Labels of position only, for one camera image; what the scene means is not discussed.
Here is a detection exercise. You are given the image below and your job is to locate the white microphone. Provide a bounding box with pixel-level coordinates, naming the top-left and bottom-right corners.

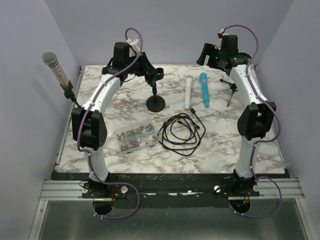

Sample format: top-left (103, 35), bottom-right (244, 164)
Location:
top-left (184, 75), bottom-right (193, 110)

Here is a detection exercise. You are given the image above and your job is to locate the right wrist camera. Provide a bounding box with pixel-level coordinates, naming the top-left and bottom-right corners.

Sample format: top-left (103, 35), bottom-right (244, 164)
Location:
top-left (217, 29), bottom-right (228, 39)

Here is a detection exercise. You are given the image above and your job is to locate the clear plastic screw box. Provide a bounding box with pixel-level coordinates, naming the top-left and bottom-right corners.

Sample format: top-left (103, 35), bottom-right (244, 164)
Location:
top-left (104, 111), bottom-right (159, 155)

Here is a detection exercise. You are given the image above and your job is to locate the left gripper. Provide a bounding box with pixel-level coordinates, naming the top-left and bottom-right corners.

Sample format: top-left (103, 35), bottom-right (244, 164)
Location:
top-left (125, 52), bottom-right (157, 78)

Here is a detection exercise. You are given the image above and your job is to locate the blue microphone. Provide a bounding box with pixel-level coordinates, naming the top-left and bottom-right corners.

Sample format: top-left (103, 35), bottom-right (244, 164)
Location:
top-left (199, 72), bottom-right (210, 108)

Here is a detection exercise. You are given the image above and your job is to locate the black round-base mic stand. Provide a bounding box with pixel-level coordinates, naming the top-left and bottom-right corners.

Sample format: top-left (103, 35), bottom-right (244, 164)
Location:
top-left (146, 68), bottom-right (168, 112)

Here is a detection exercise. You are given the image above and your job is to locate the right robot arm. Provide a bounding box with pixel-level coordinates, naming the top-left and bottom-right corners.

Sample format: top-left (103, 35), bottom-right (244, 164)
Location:
top-left (196, 33), bottom-right (277, 179)

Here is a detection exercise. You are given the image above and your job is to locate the black tripod shock-mount stand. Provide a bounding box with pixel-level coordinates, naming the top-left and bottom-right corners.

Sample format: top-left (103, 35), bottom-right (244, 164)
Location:
top-left (219, 52), bottom-right (251, 108)

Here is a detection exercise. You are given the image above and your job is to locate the black desk mic stand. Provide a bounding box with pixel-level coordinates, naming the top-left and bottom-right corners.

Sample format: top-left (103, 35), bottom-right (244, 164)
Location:
top-left (60, 82), bottom-right (81, 108)

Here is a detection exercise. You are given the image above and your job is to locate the glitter silver microphone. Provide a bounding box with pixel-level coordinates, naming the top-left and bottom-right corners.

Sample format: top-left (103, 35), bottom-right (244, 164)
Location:
top-left (42, 52), bottom-right (70, 89)

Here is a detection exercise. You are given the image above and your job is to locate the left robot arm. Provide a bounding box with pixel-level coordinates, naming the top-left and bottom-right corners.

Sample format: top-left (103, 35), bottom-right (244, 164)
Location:
top-left (71, 38), bottom-right (166, 198)

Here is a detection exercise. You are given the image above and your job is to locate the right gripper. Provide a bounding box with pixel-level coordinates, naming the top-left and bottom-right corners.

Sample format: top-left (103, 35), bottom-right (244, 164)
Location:
top-left (196, 43), bottom-right (225, 71)

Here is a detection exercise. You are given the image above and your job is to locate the coiled black usb cable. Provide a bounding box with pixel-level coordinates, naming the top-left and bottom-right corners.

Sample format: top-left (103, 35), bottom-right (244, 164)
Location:
top-left (158, 108), bottom-right (207, 158)

